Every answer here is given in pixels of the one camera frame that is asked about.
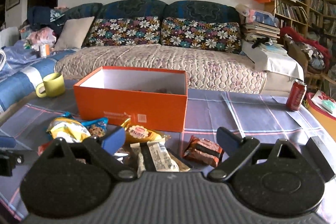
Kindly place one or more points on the yellow-green mug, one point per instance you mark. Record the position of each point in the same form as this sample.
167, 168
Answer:
52, 85

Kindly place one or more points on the pink quilted sofa cover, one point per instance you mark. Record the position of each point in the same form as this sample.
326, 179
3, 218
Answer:
206, 70

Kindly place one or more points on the red soda can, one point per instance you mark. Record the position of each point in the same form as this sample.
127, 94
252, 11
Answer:
296, 95

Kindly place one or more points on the dark blue sofa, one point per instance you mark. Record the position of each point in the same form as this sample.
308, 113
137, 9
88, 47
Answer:
46, 19

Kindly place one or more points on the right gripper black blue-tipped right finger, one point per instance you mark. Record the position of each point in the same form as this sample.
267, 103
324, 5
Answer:
239, 151

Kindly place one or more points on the right floral cushion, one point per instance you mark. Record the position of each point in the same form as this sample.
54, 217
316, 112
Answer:
188, 33

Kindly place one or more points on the white cloth on sofa arm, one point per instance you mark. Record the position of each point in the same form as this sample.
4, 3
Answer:
273, 62

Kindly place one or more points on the floral cushion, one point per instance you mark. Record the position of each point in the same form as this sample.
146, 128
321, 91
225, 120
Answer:
124, 32
188, 33

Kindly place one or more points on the blue plaid tablecloth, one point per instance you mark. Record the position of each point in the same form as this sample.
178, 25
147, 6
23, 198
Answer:
263, 117

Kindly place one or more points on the yellow chip bag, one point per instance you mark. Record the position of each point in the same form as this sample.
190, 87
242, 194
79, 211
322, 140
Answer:
69, 129

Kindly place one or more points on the blue striped bedding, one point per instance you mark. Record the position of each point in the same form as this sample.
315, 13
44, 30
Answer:
22, 70

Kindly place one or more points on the black rectangular box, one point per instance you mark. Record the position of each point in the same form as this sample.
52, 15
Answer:
322, 157

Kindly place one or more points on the beige plain pillow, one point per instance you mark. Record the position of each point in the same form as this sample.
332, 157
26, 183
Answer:
74, 33

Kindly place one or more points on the yellow round-label snack bag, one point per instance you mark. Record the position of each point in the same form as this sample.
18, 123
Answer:
135, 133

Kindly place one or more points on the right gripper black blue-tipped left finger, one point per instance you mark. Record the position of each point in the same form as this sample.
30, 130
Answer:
102, 150

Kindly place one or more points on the stack of books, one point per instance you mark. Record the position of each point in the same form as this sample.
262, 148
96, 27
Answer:
255, 30

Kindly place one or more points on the red-brown snack bar packet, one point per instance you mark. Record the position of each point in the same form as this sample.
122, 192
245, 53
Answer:
203, 151

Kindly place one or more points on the left floral cushion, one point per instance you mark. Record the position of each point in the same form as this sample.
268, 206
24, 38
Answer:
124, 32

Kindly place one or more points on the blue cookie snack bag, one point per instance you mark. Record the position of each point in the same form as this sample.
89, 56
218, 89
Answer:
96, 127

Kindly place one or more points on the orange cardboard box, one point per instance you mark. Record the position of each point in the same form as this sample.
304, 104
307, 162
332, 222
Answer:
153, 98

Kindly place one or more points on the white wrapped snack bar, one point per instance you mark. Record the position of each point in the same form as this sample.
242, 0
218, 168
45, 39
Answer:
153, 156

